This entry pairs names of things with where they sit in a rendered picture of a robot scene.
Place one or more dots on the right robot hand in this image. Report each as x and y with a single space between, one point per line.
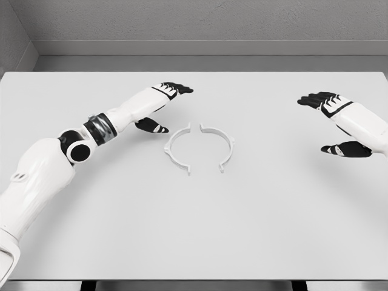
354 121

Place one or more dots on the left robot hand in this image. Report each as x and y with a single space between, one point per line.
151 98

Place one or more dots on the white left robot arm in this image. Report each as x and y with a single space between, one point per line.
42 175

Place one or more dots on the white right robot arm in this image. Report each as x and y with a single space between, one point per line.
384 136

